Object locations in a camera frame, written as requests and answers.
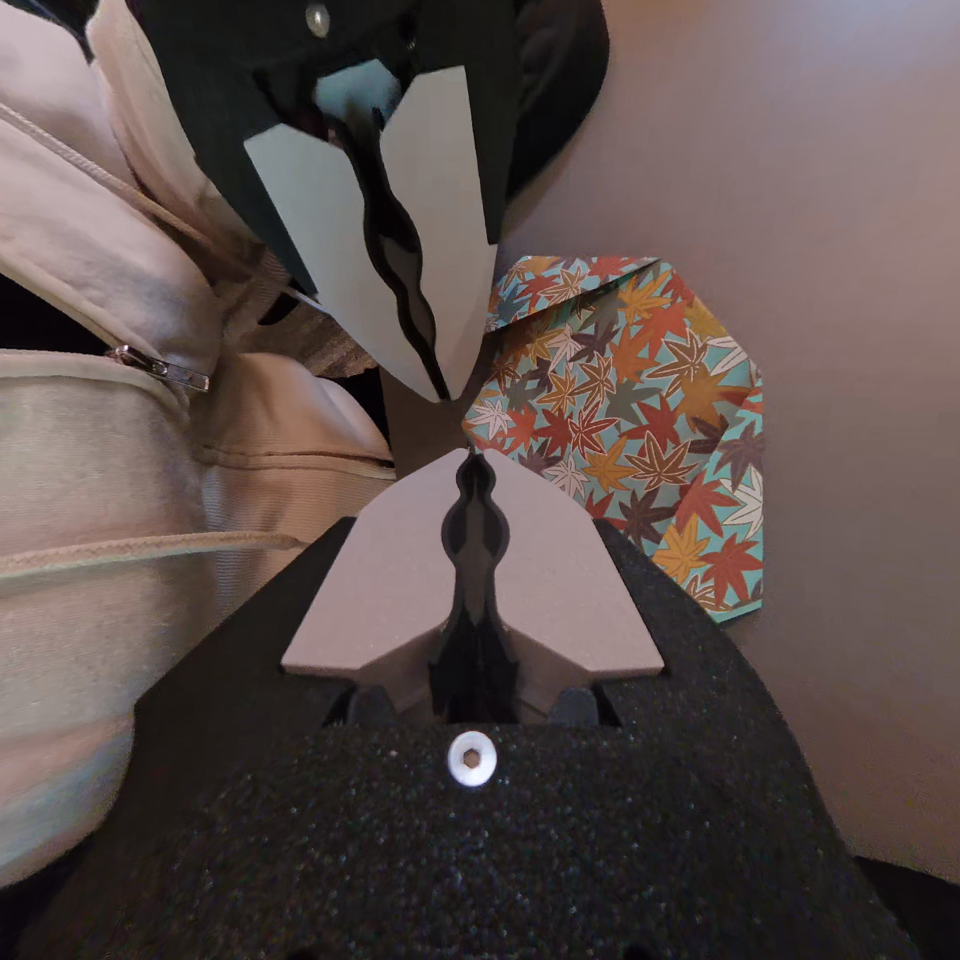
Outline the person's light jacket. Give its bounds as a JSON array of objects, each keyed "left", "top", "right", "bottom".
[{"left": 0, "top": 0, "right": 399, "bottom": 886}]

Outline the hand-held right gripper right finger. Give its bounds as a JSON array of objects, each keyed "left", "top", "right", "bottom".
[{"left": 477, "top": 447, "right": 666, "bottom": 681}]

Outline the maple leaf origami paper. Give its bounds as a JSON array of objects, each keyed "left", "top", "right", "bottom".
[{"left": 458, "top": 255, "right": 766, "bottom": 624}]

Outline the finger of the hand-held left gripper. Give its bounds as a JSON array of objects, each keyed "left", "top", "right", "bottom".
[
  {"left": 245, "top": 123, "right": 451, "bottom": 406},
  {"left": 383, "top": 65, "right": 499, "bottom": 403}
]

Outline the black textured armrest pad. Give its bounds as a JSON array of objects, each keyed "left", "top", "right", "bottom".
[{"left": 510, "top": 0, "right": 612, "bottom": 204}]

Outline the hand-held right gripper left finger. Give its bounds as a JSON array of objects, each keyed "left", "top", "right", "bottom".
[{"left": 281, "top": 447, "right": 480, "bottom": 682}]

